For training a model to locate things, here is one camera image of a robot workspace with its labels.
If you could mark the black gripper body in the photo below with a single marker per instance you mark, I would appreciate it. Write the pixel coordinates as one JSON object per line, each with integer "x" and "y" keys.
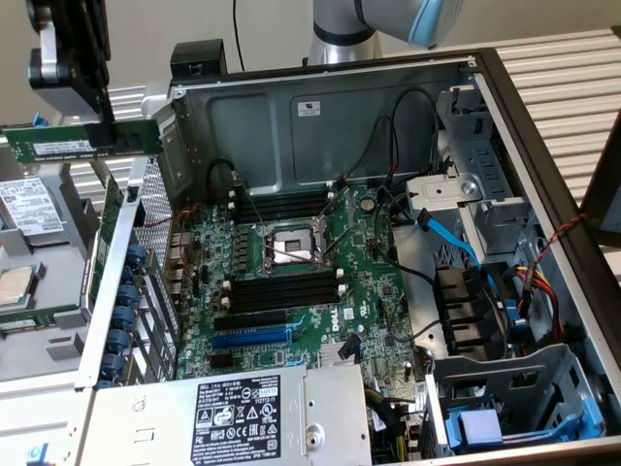
{"x": 85, "y": 29}

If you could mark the green RAM stick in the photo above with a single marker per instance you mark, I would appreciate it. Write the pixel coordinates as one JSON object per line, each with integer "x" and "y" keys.
{"x": 48, "y": 315}
{"x": 136, "y": 138}

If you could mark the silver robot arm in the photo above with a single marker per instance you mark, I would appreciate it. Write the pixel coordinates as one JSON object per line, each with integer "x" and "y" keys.
{"x": 339, "y": 39}

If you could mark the black box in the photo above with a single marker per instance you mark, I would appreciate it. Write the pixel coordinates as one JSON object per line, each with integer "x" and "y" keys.
{"x": 199, "y": 58}

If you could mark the green graphics card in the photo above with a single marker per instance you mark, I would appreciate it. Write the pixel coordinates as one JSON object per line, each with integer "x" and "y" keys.
{"x": 109, "y": 218}

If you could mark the hard disk with label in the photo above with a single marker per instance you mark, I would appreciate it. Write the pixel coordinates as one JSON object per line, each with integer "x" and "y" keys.
{"x": 29, "y": 204}

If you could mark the open PC case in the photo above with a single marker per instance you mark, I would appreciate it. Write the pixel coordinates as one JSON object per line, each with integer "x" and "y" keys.
{"x": 242, "y": 126}

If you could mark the blue round latch knob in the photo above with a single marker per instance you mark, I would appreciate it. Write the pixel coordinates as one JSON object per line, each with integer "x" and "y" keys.
{"x": 123, "y": 318}
{"x": 138, "y": 255}
{"x": 112, "y": 365}
{"x": 129, "y": 294}
{"x": 119, "y": 341}

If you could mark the socket locking lever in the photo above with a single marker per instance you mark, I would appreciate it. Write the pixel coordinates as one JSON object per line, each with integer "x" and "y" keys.
{"x": 250, "y": 203}
{"x": 291, "y": 254}

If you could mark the silver CPU chip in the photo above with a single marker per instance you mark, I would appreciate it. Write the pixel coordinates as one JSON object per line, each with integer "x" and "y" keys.
{"x": 14, "y": 286}

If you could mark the CPU socket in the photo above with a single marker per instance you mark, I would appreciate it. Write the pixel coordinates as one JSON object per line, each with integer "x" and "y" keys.
{"x": 291, "y": 238}

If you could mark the long black expansion slot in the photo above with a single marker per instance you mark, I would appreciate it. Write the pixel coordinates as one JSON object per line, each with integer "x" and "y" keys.
{"x": 250, "y": 321}

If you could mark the grey parts rack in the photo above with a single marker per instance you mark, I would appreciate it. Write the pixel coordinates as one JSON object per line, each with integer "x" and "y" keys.
{"x": 29, "y": 369}

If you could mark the blue expansion slot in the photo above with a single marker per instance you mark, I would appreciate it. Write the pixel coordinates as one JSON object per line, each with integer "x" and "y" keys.
{"x": 250, "y": 338}

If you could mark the short black expansion slot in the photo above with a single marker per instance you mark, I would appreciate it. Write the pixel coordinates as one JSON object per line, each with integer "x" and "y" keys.
{"x": 221, "y": 360}

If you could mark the coin cell battery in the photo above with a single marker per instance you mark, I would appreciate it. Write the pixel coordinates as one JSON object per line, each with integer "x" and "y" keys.
{"x": 369, "y": 203}

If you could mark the silver power supply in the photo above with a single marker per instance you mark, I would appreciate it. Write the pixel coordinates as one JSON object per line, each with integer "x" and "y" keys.
{"x": 160, "y": 417}

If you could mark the green motherboard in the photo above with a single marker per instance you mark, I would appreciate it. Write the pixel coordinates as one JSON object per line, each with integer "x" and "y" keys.
{"x": 369, "y": 291}

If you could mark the silver chipset heatsink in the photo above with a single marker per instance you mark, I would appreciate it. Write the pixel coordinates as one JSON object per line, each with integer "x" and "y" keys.
{"x": 330, "y": 356}

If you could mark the silver disk bay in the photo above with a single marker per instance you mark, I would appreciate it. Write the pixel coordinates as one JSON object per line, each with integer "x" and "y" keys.
{"x": 436, "y": 189}

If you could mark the blue plastic tab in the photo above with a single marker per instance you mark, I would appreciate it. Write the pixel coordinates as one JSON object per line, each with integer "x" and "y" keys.
{"x": 38, "y": 455}

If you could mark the grey disk bay cage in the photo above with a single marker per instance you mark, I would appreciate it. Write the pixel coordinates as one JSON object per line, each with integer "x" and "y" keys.
{"x": 509, "y": 374}

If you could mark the blue disk carrier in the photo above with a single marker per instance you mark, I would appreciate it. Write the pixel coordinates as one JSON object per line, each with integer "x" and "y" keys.
{"x": 480, "y": 427}

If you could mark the dark brown panel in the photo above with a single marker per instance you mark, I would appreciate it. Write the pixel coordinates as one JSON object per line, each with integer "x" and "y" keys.
{"x": 606, "y": 194}

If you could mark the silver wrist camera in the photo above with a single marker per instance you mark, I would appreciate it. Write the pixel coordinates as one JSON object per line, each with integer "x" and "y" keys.
{"x": 51, "y": 53}

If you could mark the black plastic bracket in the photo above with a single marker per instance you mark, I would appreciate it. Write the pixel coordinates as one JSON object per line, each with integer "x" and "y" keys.
{"x": 461, "y": 301}

